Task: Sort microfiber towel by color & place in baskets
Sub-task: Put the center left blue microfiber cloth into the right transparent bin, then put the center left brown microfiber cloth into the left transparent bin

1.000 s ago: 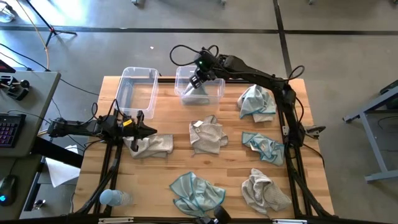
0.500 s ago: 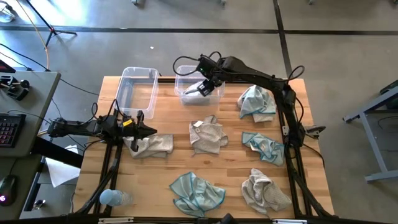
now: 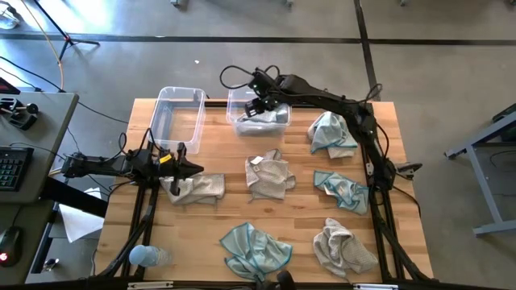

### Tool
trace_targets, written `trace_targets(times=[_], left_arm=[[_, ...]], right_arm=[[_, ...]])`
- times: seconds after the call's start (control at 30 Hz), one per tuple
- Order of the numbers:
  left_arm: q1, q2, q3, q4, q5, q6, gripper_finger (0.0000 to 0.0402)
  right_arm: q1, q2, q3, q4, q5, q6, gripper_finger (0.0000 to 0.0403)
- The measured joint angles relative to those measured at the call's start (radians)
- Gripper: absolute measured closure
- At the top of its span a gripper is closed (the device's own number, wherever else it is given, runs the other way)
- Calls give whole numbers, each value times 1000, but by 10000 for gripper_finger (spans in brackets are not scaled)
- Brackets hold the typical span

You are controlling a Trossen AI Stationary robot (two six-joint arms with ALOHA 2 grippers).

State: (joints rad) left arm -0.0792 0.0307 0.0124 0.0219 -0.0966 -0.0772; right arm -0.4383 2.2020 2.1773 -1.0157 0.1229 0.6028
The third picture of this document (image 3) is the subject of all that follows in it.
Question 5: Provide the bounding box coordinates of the black floor cable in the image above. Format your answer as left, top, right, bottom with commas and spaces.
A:
0, 55, 130, 125

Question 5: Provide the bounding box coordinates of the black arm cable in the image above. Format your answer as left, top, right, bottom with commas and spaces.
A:
219, 65, 259, 90
116, 127, 167, 162

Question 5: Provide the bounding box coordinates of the black backlit keyboard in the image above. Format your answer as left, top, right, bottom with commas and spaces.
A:
0, 146, 35, 193

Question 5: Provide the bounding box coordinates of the clear plastic bin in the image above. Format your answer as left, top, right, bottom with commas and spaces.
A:
148, 86, 207, 155
225, 87, 292, 138

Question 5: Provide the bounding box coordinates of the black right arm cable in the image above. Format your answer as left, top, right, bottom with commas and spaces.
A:
219, 65, 259, 90

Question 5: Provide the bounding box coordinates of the grey desk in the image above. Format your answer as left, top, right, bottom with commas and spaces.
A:
0, 91, 80, 205

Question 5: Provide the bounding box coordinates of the black tripod stand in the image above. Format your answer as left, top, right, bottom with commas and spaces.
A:
34, 0, 101, 61

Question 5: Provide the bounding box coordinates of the silver aluminium bracket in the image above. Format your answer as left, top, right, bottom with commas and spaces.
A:
127, 280, 174, 290
353, 283, 400, 290

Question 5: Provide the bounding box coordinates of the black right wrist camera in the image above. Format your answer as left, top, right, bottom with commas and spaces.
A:
248, 70, 268, 96

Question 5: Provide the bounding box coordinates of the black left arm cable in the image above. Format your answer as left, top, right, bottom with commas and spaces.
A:
116, 127, 167, 162

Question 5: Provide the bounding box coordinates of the black aluminium extrusion frame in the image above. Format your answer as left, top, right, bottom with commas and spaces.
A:
86, 100, 435, 290

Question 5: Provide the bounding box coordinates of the yellow cable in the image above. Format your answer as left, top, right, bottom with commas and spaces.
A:
19, 0, 65, 93

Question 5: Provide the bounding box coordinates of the black rounded object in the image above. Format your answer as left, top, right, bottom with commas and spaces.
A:
276, 270, 298, 290

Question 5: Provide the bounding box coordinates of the grey towel with white tag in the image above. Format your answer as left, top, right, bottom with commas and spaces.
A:
244, 148, 297, 202

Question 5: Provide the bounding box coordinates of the black computer mouse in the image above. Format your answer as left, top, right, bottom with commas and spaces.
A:
0, 226, 23, 267

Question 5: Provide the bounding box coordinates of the grey-blue metal table frame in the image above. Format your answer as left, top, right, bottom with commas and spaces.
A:
444, 103, 516, 237

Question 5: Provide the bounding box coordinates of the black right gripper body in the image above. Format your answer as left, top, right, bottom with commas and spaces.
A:
254, 89, 284, 115

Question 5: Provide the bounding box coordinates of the white paper sheet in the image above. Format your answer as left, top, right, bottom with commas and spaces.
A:
58, 187, 105, 243

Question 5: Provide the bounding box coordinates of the clear plastic water bottle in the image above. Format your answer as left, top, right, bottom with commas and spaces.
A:
128, 244, 173, 268

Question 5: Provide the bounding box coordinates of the light blue teal-edged towel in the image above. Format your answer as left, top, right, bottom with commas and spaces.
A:
219, 222, 293, 282
313, 170, 370, 216
306, 111, 359, 155
235, 103, 290, 136

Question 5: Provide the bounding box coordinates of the black table clamp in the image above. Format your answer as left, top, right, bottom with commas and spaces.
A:
397, 161, 423, 180

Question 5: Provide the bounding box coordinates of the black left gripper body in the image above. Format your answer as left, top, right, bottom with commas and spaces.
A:
152, 149, 181, 181

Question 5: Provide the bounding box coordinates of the black clamp device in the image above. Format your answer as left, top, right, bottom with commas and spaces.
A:
0, 96, 40, 131

